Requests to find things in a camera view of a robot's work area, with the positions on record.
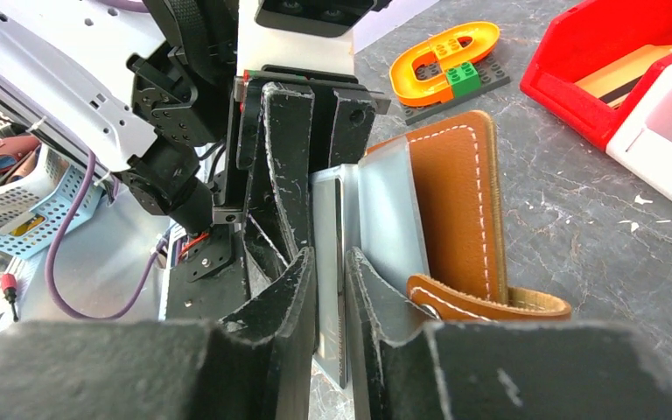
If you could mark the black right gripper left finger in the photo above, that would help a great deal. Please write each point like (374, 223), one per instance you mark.
(253, 364)

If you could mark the red plastic bin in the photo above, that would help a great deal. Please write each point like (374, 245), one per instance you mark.
(584, 39)

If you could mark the cards in red bin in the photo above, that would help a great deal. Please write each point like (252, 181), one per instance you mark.
(612, 83)

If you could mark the orange tape dispenser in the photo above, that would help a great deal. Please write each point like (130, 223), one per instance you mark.
(416, 75)

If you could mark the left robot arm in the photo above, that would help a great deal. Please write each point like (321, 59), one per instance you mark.
(212, 113)

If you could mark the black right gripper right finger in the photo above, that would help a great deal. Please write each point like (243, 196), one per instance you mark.
(406, 365)

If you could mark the brown leather card holder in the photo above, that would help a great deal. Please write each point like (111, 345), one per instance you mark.
(424, 209)

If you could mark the green toy block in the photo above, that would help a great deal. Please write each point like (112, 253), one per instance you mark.
(463, 79)

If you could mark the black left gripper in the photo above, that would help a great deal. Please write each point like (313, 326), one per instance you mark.
(285, 124)

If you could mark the blue plastic basket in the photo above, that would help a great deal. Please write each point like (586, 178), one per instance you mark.
(33, 207)

